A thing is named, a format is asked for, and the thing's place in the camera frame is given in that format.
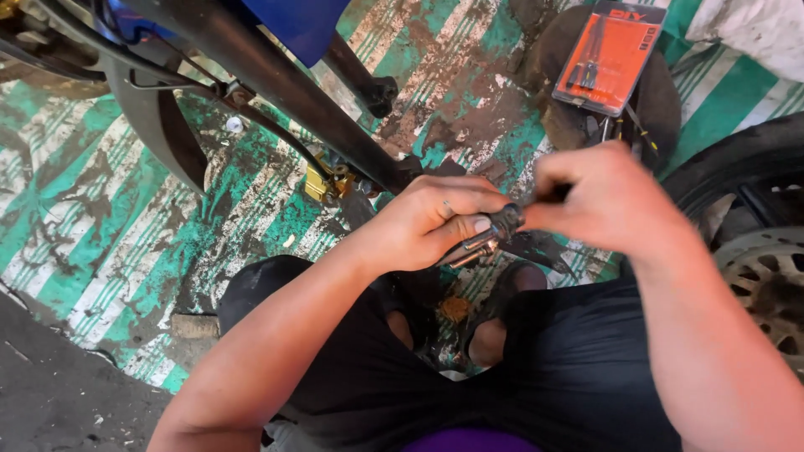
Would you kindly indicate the small grey brick block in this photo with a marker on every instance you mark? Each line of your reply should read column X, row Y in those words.
column 195, row 326

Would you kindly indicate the black fork tube with clamp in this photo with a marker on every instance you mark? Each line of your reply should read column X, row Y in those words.
column 367, row 81

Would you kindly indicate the orange tool blister pack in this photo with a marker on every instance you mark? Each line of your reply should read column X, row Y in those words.
column 608, row 56

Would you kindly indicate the person's left hand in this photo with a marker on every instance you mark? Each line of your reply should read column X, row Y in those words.
column 414, row 232

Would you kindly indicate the yellow black hand tools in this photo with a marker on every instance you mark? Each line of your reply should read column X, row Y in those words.
column 634, row 132

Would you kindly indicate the green white striped tarp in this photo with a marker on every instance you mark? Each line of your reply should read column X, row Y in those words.
column 125, row 238

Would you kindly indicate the black motorcycle front fender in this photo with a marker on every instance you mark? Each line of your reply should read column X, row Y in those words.
column 147, row 125

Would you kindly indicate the person's purple shirt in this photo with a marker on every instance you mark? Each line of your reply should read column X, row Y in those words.
column 471, row 440

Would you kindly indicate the motorcycle wheel with brake disc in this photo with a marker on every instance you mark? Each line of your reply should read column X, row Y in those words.
column 760, row 251

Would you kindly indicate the black motorcycle fork tube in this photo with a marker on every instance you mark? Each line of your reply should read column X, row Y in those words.
column 282, row 81

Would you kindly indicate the person's black shorts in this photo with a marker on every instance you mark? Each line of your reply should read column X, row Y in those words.
column 553, row 376

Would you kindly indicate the person's right hand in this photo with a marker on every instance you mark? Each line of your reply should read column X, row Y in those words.
column 612, row 201

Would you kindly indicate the orange crumpled scrap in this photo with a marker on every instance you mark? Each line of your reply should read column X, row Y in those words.
column 453, row 309

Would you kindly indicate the white cloth sack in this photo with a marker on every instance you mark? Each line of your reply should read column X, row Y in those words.
column 750, row 31

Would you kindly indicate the black sandal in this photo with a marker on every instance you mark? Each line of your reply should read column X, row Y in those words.
column 502, row 301

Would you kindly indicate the person's right fingers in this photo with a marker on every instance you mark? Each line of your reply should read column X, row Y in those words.
column 548, row 188

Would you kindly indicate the round dark stool seat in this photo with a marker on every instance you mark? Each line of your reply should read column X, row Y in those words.
column 656, row 107

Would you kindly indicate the bundle of metal bolts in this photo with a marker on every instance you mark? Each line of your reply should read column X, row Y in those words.
column 487, row 238

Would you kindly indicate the blue motorcycle fairing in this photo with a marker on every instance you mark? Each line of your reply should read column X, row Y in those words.
column 295, row 25

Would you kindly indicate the small white plastic cap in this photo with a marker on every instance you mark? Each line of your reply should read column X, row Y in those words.
column 233, row 124

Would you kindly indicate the gold brake caliper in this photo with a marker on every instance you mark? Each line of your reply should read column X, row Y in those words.
column 323, row 182

